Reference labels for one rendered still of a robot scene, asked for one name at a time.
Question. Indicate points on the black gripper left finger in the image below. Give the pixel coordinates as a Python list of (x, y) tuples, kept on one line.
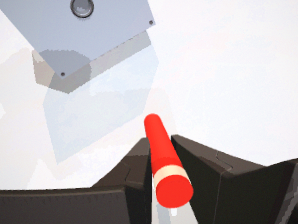
[(124, 196)]

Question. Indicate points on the red peg with white band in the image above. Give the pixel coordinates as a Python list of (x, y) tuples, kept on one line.
[(173, 188)]

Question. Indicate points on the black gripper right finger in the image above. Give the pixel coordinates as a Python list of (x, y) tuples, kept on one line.
[(231, 190)]

